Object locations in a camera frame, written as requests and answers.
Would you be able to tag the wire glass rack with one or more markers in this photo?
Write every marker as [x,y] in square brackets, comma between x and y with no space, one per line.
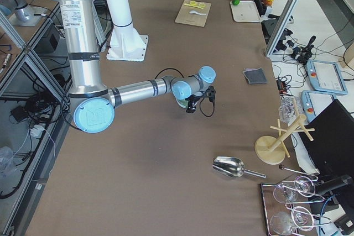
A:
[286,207]

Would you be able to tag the beige plastic tray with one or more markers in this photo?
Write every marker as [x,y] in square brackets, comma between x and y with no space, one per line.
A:
[245,12]

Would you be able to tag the metal scoop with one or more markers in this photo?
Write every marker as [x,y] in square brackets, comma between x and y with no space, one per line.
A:
[233,167]

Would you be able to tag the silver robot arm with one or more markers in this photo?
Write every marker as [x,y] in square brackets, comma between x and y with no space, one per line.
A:
[21,13]
[92,102]

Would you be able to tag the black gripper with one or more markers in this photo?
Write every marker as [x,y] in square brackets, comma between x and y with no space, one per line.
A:
[191,104]

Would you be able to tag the bamboo cutting board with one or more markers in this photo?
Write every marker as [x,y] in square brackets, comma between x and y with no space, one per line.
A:
[184,17]

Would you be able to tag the lower wine glass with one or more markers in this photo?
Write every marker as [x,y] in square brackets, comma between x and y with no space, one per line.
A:
[290,223]

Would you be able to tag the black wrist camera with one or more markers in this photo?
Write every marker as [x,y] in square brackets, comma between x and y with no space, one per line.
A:
[210,93]

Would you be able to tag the light green bowl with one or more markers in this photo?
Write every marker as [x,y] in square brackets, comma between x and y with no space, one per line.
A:
[183,103]

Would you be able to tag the upper teach pendant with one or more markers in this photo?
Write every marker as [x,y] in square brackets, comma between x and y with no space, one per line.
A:
[326,76]

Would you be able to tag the teach pendant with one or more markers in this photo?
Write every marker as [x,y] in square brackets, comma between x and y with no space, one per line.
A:
[314,102]
[326,76]

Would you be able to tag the aluminium frame post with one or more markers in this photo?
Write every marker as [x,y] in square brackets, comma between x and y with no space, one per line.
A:
[280,26]

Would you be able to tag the wine glass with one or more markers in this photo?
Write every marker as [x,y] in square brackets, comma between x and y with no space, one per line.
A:
[290,191]
[290,223]

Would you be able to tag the wooden mug tree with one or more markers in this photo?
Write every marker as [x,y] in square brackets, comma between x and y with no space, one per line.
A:
[272,150]

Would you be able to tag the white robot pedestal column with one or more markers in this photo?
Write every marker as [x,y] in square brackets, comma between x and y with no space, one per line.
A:
[126,43]

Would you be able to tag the white ceramic spoon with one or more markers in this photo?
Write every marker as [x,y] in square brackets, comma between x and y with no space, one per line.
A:
[197,13]

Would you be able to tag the clear glass jar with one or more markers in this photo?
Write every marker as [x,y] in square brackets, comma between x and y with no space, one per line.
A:
[289,109]

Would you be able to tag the lower teach pendant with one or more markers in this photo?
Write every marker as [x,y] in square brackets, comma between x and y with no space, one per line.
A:
[314,102]

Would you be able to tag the green lime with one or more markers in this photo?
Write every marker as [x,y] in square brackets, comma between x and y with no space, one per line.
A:
[235,2]

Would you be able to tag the yellow plastic knife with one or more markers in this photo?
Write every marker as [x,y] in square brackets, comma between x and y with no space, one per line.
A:
[187,4]

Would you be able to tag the grey folded cloth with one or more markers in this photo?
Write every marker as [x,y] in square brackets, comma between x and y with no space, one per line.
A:
[255,76]

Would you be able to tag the black monitor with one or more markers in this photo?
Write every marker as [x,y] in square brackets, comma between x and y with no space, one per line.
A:
[331,151]

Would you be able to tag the upper wine glass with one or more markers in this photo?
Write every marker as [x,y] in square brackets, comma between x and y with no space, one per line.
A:
[290,191]

